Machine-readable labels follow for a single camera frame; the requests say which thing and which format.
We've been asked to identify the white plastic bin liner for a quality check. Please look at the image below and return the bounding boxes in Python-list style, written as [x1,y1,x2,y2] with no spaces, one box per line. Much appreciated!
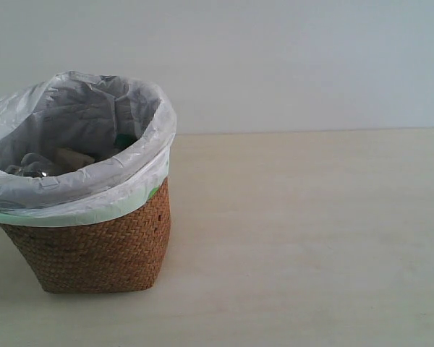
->
[0,71,177,227]

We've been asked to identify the woven brown wicker basket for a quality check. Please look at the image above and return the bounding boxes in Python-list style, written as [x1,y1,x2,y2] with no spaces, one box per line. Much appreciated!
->
[0,181,171,294]

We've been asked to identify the brown cardboard egg carton piece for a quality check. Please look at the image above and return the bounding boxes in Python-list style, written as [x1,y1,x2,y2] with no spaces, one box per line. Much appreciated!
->
[54,148,95,172]

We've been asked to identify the clear bottle green label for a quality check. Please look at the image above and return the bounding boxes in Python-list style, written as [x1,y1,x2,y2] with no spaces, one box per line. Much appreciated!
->
[4,134,137,178]

